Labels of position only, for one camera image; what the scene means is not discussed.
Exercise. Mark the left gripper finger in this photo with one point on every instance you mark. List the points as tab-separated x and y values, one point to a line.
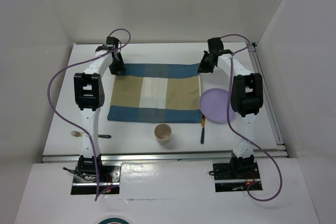
122	67
114	70

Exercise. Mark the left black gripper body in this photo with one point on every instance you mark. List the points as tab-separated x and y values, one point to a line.
115	63

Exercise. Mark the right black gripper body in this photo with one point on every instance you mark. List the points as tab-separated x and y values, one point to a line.
210	67

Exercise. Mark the blue tan white placemat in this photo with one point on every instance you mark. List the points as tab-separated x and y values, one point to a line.
156	93

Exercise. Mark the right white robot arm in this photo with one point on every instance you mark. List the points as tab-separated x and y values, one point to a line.
245	98

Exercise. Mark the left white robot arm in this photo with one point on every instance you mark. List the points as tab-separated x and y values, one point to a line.
90	97

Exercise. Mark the purple plate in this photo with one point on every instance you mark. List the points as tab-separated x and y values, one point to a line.
213	105

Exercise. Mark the beige cup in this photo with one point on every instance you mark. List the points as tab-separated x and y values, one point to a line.
163	133

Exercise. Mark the green round sticker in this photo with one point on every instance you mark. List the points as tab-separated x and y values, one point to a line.
114	220

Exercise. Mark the green handled gold knife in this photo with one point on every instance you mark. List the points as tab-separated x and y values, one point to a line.
203	129

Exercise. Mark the green handled gold fork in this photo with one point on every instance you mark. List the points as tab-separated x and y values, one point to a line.
80	134

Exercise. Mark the right aluminium rail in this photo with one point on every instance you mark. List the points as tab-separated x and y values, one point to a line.
267	124

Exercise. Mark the aluminium rail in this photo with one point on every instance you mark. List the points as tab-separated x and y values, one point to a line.
279	152
267	124

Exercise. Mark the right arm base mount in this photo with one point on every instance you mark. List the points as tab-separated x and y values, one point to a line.
226	181

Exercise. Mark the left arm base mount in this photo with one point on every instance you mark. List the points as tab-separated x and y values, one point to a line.
86	184

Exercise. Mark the front aluminium rail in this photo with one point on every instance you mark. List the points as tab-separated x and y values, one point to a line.
279	152

